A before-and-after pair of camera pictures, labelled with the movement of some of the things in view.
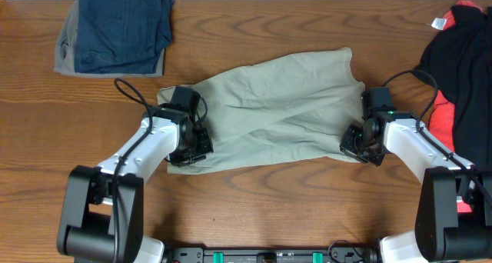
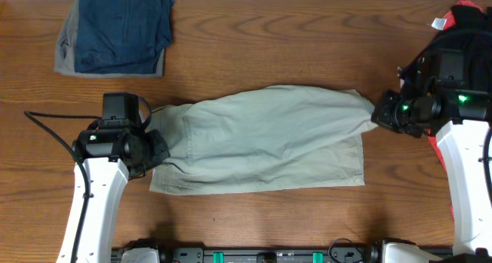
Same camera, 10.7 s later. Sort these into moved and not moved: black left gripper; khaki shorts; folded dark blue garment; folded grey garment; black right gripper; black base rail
Moved: black left gripper; khaki shorts; black right gripper
Not moved: folded dark blue garment; folded grey garment; black base rail
